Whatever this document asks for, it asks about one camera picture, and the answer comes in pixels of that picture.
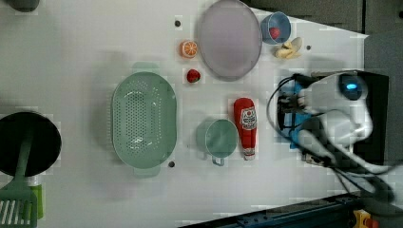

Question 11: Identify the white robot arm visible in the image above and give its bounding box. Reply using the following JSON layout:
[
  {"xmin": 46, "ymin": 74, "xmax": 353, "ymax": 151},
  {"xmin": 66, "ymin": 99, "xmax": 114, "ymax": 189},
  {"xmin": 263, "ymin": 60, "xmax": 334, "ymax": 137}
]
[{"xmin": 277, "ymin": 71, "xmax": 402, "ymax": 217}]

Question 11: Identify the red ketchup bottle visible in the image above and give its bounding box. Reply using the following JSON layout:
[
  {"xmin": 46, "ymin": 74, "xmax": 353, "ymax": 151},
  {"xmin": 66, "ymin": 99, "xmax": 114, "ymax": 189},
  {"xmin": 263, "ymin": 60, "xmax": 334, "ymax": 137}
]
[{"xmin": 233, "ymin": 98, "xmax": 257, "ymax": 161}]

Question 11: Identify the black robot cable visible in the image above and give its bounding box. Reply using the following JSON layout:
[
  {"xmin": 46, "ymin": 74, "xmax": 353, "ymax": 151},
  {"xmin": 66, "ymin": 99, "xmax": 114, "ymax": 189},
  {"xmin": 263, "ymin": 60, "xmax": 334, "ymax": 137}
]
[{"xmin": 266, "ymin": 73, "xmax": 393, "ymax": 203}]

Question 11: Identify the red fruit in bowl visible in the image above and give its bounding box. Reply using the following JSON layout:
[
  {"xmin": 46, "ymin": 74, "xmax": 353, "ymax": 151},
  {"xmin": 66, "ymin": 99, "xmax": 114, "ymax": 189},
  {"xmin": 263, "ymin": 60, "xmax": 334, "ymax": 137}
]
[{"xmin": 269, "ymin": 28, "xmax": 280, "ymax": 39}]

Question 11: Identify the blue bowl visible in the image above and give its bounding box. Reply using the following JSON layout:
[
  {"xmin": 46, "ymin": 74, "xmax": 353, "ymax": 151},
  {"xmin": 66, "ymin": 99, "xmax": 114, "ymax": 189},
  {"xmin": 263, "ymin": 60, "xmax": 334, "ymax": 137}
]
[{"xmin": 260, "ymin": 11, "xmax": 291, "ymax": 45}]

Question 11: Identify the green perforated colander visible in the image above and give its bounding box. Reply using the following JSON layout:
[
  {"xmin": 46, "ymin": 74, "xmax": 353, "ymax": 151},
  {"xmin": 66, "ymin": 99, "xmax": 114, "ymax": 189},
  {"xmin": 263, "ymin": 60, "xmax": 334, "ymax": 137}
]
[{"xmin": 111, "ymin": 62, "xmax": 177, "ymax": 179}]

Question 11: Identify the peeled banana toy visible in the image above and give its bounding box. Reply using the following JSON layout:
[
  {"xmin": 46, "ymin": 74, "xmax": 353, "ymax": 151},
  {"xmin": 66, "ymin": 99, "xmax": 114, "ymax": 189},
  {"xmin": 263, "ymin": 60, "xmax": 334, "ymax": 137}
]
[{"xmin": 275, "ymin": 37, "xmax": 302, "ymax": 59}]

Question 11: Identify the lilac oval plate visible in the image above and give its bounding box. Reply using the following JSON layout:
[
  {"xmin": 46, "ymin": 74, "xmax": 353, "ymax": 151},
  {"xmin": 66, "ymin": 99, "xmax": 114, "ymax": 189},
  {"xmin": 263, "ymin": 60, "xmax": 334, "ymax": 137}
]
[{"xmin": 198, "ymin": 0, "xmax": 262, "ymax": 81}]

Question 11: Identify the blue metal frame rail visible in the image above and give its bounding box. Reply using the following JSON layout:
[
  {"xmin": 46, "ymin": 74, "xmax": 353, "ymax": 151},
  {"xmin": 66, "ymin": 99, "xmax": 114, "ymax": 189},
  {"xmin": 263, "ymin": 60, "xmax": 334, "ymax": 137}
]
[{"xmin": 181, "ymin": 194, "xmax": 362, "ymax": 228}]

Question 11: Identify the green slotted spatula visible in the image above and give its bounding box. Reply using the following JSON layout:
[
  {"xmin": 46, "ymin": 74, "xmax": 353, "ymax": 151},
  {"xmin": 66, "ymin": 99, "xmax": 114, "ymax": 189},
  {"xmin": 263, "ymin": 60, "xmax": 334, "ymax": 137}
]
[{"xmin": 0, "ymin": 133, "xmax": 37, "ymax": 228}]

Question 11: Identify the red strawberry toy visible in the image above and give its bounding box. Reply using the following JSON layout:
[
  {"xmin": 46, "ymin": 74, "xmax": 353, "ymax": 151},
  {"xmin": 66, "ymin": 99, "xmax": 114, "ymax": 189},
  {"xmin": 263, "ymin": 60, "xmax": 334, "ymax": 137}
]
[{"xmin": 186, "ymin": 69, "xmax": 201, "ymax": 84}]

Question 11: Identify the orange slice toy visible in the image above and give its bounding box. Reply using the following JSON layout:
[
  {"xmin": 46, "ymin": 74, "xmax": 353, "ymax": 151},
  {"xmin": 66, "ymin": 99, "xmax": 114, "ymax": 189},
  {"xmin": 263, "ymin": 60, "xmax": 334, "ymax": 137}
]
[{"xmin": 179, "ymin": 40, "xmax": 198, "ymax": 59}]

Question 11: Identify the yellow red emergency button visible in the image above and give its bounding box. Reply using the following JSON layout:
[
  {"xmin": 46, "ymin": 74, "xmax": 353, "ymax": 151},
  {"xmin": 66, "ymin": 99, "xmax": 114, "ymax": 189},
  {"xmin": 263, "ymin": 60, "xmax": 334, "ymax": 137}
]
[{"xmin": 353, "ymin": 210, "xmax": 379, "ymax": 228}]

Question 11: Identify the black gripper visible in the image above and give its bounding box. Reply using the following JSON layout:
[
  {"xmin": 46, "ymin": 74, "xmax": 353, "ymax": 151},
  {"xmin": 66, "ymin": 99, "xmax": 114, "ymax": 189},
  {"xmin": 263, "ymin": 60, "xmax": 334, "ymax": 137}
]
[{"xmin": 277, "ymin": 92, "xmax": 309, "ymax": 130}]

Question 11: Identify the green mug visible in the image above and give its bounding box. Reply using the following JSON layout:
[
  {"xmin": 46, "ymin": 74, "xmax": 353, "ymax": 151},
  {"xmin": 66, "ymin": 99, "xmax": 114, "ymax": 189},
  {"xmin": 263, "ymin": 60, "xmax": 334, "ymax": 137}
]
[{"xmin": 196, "ymin": 119, "xmax": 238, "ymax": 166}]

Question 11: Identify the black toaster oven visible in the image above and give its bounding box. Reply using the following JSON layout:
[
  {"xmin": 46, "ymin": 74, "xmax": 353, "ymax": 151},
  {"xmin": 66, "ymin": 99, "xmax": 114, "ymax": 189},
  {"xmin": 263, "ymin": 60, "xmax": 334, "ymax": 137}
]
[{"xmin": 293, "ymin": 72, "xmax": 377, "ymax": 170}]

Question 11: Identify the black frying pan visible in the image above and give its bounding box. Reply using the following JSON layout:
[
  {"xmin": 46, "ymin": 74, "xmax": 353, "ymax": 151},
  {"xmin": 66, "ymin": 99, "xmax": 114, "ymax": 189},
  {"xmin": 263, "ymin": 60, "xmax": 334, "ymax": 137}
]
[{"xmin": 0, "ymin": 111, "xmax": 63, "ymax": 178}]

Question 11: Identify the dark grey round object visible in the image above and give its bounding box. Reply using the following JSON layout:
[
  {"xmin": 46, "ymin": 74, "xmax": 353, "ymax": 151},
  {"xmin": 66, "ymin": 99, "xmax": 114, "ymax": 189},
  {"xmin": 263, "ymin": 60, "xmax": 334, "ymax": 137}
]
[{"xmin": 5, "ymin": 0, "xmax": 40, "ymax": 12}]

